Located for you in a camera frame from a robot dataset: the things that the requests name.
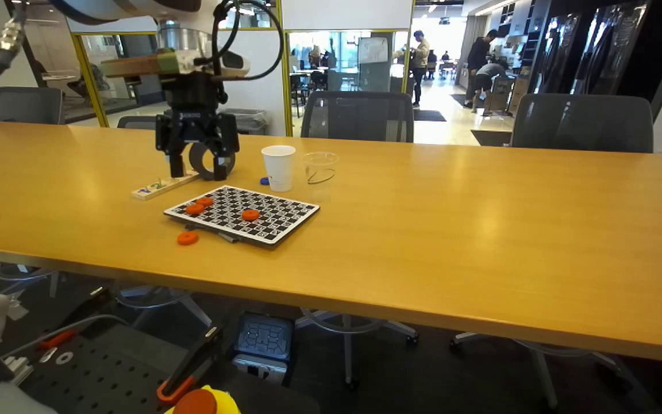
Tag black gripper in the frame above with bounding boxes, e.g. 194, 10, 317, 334
155, 71, 242, 183

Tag white paper cup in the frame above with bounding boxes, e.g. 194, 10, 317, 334
259, 143, 298, 194

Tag clear plastic cup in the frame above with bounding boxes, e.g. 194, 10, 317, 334
303, 149, 341, 186

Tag wooden number puzzle strip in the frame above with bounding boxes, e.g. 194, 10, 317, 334
131, 170, 202, 202

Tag grey office chair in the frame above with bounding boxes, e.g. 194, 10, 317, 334
111, 108, 272, 332
449, 93, 658, 413
295, 89, 420, 388

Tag black white marker checkerboard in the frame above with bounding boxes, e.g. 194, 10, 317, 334
163, 185, 324, 249

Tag yellow framed glass partition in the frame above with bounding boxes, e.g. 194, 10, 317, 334
70, 0, 418, 141

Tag grey box with mesh panel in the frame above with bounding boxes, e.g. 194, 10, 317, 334
229, 311, 296, 385

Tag black perforated breadboard plate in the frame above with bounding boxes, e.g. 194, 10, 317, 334
17, 318, 200, 414

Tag yellow emergency stop button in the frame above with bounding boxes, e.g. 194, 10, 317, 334
163, 381, 244, 414

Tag person in dark clothes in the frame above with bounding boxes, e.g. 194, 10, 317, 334
465, 28, 512, 114

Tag black glass-door cabinets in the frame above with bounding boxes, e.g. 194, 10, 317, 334
525, 0, 662, 117

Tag wrist camera on wooden mount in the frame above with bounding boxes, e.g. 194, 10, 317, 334
155, 49, 251, 81

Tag thin black looped cable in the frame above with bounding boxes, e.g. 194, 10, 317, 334
212, 0, 285, 84

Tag white wall board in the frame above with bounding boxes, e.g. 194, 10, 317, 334
280, 0, 417, 33

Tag black clamp with orange handle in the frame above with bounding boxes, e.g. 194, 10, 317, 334
155, 324, 225, 409

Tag small orange handled tool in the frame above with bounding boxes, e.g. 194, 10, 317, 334
34, 329, 80, 356

